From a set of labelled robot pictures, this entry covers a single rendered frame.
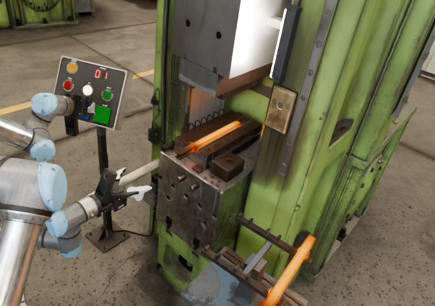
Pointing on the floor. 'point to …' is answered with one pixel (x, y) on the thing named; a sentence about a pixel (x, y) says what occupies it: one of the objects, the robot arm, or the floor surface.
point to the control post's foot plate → (98, 235)
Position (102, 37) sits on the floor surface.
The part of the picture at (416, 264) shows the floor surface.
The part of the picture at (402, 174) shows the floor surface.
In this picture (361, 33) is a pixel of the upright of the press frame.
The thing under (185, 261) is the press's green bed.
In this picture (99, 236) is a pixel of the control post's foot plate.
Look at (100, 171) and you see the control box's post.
